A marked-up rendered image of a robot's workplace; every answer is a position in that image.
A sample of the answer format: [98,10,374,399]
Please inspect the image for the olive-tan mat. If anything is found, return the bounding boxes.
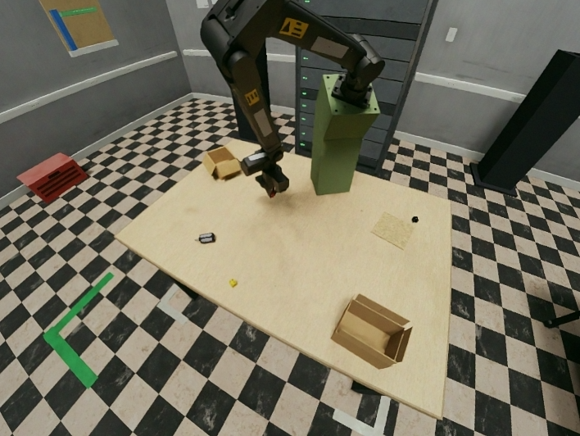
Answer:
[371,212,415,250]

